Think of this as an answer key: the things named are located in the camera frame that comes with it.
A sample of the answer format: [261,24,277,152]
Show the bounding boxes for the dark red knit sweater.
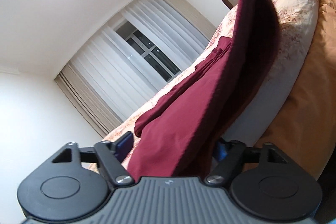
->
[127,0,280,179]

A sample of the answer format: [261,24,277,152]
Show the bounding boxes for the beige drape left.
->
[55,64,122,138]

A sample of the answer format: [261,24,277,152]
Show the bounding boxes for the beige drape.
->
[55,64,122,138]
[164,0,217,41]

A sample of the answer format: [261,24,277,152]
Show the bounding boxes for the orange bed sheet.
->
[256,0,335,178]

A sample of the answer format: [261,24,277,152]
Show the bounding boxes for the beige drape right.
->
[164,0,217,41]

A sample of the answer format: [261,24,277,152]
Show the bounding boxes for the floral peach quilt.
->
[112,0,320,171]

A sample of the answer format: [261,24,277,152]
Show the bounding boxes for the window with white frame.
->
[116,21,181,83]

